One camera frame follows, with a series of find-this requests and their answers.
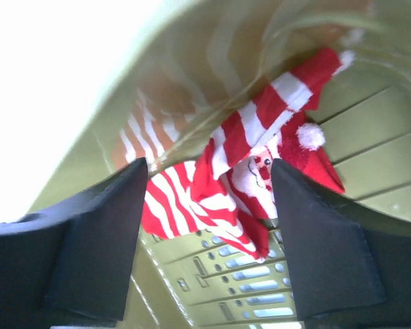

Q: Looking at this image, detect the red white striped santa sock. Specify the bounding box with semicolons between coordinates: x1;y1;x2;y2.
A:
190;48;355;218

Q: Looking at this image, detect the olive green plastic basket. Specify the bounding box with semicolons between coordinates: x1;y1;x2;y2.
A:
31;1;411;328

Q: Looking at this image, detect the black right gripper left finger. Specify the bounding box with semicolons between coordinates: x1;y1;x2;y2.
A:
0;158;147;322

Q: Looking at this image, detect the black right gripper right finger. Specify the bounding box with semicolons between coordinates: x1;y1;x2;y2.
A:
271;160;411;322

